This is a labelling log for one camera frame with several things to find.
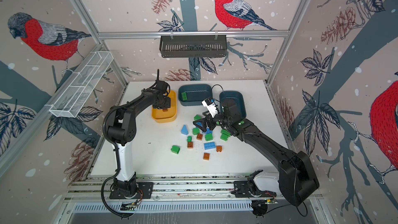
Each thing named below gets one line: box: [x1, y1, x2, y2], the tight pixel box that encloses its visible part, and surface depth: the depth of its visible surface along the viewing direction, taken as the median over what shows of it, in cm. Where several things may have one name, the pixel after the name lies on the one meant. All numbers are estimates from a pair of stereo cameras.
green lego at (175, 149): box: [170, 145, 181, 155], surface depth 88 cm
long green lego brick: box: [181, 92, 188, 102], surface depth 113 cm
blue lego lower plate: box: [203, 142, 217, 150], surface depth 89 cm
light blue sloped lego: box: [180, 124, 189, 136], surface depth 95 cm
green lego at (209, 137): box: [204, 133, 213, 142], surface depth 92 cm
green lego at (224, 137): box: [220, 132, 230, 142], surface depth 94 cm
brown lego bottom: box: [203, 152, 210, 161], surface depth 85 cm
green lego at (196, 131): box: [192, 127, 200, 136], surface depth 95 cm
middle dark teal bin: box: [178, 84, 213, 106], surface depth 114 cm
